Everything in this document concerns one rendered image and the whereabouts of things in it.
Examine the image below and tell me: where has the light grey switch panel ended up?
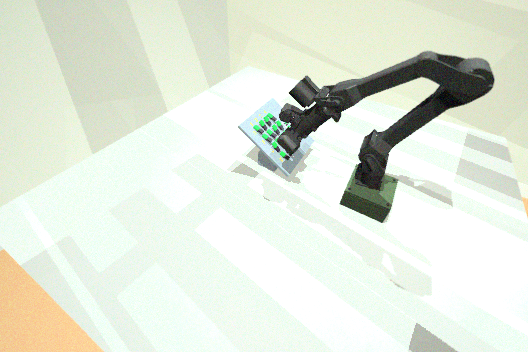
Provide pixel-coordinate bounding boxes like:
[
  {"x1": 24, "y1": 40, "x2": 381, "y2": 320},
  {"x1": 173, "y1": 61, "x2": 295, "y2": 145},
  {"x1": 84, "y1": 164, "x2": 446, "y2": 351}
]
[{"x1": 238, "y1": 98, "x2": 315, "y2": 177}]

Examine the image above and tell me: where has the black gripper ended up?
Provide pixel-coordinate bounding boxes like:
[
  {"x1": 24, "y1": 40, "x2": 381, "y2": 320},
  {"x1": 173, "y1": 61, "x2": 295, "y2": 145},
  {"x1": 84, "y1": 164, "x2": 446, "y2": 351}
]
[{"x1": 277, "y1": 109, "x2": 320, "y2": 155}]

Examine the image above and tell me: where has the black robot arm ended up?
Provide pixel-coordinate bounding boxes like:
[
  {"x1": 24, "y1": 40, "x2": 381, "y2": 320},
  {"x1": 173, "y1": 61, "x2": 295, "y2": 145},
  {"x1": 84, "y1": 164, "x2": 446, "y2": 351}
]
[{"x1": 279, "y1": 51, "x2": 494, "y2": 190}]

